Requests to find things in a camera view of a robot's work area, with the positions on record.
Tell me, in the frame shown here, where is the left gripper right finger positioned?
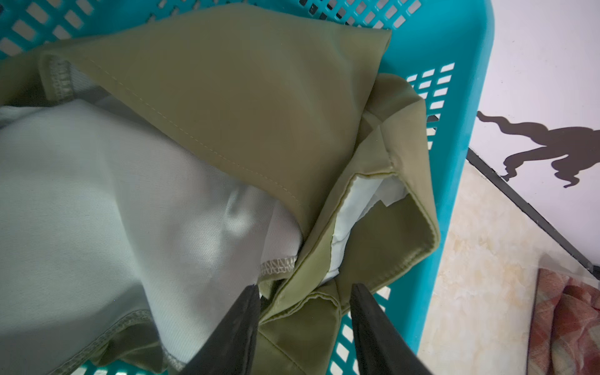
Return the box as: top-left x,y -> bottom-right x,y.
350,284 -> 431,375

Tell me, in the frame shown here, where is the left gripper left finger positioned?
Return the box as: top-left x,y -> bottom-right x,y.
180,284 -> 260,375

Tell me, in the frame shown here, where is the red plaid skirt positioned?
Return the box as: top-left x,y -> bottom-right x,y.
527,268 -> 599,375

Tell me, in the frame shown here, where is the olive and white skirt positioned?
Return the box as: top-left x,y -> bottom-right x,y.
0,3 -> 442,375

